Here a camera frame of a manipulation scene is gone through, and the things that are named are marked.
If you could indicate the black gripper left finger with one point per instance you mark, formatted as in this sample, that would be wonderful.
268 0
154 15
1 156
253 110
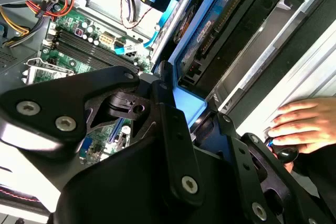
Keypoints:
52 95

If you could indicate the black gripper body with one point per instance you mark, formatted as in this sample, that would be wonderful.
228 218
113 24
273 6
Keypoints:
118 187

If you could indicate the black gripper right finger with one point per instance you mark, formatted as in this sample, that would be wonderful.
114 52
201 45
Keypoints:
249 190

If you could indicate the hard disk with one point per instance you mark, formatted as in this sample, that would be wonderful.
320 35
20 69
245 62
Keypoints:
210 24

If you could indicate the person's bare hand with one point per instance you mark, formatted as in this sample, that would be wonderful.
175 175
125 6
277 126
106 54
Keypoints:
315 121

